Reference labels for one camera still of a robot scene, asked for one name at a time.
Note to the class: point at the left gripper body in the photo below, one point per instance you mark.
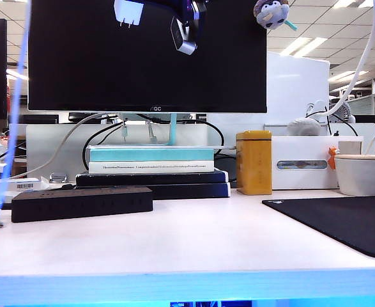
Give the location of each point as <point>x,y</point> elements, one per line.
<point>196,8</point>

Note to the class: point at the white charger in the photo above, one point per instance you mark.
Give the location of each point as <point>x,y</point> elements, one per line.
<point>128,12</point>

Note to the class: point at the grey penguin plush toy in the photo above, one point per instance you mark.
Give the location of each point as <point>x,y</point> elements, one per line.
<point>270,14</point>

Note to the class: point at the black AOC monitor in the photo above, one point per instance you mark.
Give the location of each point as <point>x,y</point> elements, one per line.
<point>110,70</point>

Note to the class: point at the silver monitor stand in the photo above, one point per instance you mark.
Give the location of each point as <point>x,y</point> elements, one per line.
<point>173,131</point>

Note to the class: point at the tall white partition board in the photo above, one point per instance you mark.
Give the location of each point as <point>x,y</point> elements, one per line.
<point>295,89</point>

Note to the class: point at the teal book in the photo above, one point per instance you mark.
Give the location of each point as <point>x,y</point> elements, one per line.
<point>149,155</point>

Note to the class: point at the grey round cushion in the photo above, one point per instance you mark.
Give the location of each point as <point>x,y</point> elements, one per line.
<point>303,128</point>

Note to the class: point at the white book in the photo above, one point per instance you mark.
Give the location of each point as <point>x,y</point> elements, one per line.
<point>161,171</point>

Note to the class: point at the yellow rectangular tin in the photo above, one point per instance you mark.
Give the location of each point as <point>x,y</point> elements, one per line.
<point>254,166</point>

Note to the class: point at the black stacked books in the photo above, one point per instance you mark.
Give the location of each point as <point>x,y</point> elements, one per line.
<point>174,177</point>

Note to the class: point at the small white desk fan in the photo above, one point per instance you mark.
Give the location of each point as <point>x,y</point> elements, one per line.
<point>342,113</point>

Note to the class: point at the white tissue box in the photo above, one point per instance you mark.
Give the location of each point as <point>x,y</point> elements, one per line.
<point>302,179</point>

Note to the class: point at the small orange cat figurine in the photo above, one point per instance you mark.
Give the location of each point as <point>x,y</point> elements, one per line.
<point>332,158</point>

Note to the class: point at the white desk divider panel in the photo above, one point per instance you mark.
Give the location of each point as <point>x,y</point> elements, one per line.
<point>46,144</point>
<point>366,129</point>

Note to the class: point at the small metal clip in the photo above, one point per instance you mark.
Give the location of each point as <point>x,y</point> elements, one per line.
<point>58,177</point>

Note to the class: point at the round wooden mug lid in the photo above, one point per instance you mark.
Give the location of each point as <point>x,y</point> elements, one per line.
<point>359,156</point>

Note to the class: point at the black power strip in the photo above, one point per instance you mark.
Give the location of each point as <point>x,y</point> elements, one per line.
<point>78,204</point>

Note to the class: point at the pale ceramic mug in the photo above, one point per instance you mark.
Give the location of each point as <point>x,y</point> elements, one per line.
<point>359,179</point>

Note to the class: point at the black Corsair mouse pad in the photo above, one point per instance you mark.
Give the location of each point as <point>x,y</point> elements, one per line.
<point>340,224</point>

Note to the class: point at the white box with barcode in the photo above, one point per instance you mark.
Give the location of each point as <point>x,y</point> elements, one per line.
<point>2,184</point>

